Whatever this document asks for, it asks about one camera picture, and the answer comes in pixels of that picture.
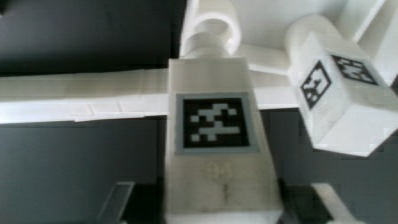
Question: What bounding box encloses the white chair seat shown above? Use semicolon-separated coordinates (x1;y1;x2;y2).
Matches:
181;0;398;84

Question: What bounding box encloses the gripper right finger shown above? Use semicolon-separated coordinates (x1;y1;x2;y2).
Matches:
277;180;358;224

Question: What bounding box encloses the white U-shaped fence frame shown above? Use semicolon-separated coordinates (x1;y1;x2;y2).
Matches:
0;68;298;124

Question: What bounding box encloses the white chair leg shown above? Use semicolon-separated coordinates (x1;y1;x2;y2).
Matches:
161;31;284;224
284;15;398;157

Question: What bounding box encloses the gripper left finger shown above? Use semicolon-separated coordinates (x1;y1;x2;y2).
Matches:
94;182;161;224

